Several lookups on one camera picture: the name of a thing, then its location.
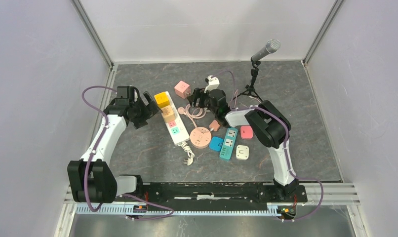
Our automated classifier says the teal power strip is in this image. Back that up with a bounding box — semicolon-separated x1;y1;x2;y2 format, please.
219;127;238;160

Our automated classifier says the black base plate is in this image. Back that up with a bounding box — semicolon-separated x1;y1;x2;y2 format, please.
132;182;308;211

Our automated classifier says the pink cable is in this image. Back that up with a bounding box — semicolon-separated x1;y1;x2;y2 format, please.
177;90;266;130

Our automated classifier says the blue plug adapter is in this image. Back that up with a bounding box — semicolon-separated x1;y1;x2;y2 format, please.
208;137;224;152

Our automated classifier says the white power strip cord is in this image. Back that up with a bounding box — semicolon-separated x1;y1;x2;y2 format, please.
180;141;195;166

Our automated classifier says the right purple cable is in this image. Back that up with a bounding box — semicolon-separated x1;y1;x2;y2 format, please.
215;69;324;223

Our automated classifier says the white plug adapter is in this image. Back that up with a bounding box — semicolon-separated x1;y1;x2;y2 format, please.
236;145;249;160

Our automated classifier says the black tripod stand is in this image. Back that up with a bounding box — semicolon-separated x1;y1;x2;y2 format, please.
233;60;263;102

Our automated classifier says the pink cube plug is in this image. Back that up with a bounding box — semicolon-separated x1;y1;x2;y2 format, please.
174;80;191;99

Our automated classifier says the small pink plug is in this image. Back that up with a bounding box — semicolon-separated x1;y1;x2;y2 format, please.
209;120;221;131

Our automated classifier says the grey microphone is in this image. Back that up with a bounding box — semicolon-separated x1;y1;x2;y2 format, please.
251;39;281;62

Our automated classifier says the round pink socket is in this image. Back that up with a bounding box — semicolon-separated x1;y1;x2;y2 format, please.
190;127;212;149

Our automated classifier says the orange cube plug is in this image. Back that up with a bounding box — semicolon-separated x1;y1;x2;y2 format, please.
161;105;176;123

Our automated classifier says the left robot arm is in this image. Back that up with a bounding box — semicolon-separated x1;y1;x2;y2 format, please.
67;86;161;205

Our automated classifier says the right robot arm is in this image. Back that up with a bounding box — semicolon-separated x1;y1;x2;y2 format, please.
187;88;299;201

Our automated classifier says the yellow cube plug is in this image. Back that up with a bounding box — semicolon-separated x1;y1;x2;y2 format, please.
154;91;170;109

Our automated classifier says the purple cable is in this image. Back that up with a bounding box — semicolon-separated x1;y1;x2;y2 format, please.
81;85;175;221
215;69;324;223

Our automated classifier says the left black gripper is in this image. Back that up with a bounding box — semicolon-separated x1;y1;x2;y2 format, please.
130;92;162;129

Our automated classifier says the white power strip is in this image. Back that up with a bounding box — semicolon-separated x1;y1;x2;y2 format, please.
165;91;190;146

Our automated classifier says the pink plug adapter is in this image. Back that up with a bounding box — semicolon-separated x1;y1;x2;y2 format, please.
240;125;253;140

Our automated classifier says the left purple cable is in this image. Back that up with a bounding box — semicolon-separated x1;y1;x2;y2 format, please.
81;85;175;221

